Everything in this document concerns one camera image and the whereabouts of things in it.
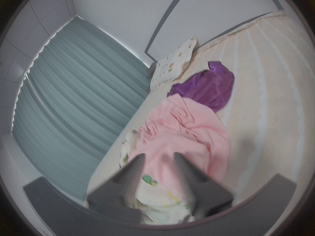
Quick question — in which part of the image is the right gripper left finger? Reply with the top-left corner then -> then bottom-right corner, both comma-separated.
87,153 -> 146,208

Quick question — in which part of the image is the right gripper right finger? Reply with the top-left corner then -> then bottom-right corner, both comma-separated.
173,152 -> 234,223

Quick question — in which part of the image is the bed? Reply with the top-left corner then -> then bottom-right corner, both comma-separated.
86,0 -> 314,227

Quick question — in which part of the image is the white printed garment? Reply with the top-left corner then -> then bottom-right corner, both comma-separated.
119,129 -> 195,225

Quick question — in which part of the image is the pink garment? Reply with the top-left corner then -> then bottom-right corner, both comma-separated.
134,94 -> 231,185

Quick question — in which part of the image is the blue-green curtain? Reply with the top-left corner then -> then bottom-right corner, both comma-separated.
11,77 -> 148,201
24,16 -> 153,101

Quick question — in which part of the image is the purple garment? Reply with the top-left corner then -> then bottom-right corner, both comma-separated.
167,61 -> 235,114

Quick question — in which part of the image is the grey bedside table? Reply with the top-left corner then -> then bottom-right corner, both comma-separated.
147,62 -> 158,79

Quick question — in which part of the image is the white printed pillow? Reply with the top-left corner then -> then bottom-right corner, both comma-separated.
150,35 -> 198,91

